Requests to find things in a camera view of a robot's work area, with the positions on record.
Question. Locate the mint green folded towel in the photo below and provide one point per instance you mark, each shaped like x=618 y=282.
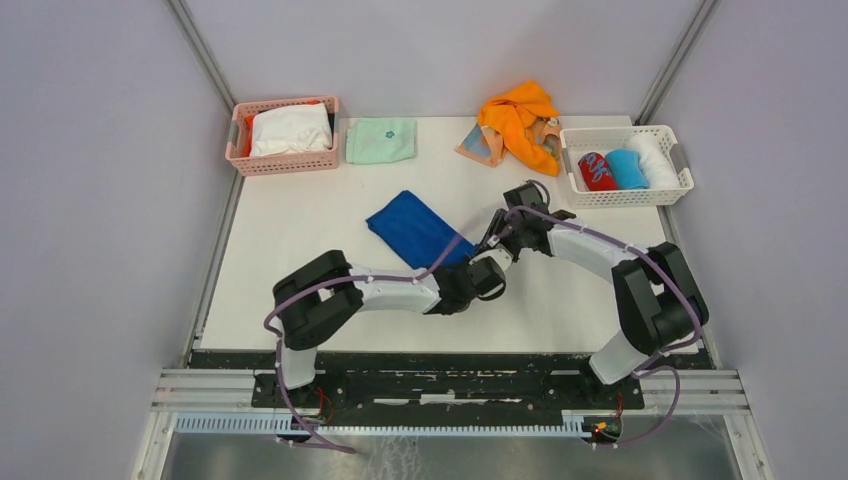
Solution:
x=371 y=141

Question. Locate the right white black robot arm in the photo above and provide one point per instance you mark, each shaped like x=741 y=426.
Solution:
x=659 y=305

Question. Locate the white rolled towel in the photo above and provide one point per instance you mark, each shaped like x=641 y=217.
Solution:
x=653 y=163

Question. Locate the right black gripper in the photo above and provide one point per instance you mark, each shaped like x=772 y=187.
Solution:
x=496 y=225

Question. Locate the white slotted cable duct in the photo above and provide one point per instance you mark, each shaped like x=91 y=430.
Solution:
x=284 y=424

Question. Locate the blue microfiber towel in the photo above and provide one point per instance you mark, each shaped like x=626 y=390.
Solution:
x=416 y=233

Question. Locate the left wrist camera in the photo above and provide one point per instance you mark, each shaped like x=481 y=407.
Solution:
x=498 y=255

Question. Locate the white towel in pink basket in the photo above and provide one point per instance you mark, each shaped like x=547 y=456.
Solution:
x=291 y=130

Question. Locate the patterned peach towel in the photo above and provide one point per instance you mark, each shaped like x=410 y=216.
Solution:
x=486 y=146

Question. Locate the white plastic basket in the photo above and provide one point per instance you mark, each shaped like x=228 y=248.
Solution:
x=578 y=142

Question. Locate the light blue rolled towel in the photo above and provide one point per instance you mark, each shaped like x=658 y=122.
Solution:
x=625 y=170

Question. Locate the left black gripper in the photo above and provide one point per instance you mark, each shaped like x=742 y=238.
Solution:
x=455 y=267

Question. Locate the red rolled towel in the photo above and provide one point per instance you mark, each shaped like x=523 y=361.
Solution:
x=596 y=172

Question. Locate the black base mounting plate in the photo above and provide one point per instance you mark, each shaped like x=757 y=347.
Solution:
x=443 y=390

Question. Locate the pink plastic basket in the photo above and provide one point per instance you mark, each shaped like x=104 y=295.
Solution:
x=237 y=150

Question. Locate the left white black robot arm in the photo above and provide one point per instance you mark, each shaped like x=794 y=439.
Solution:
x=314 y=302

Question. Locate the orange crumpled towel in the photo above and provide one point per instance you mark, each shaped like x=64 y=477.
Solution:
x=512 y=114

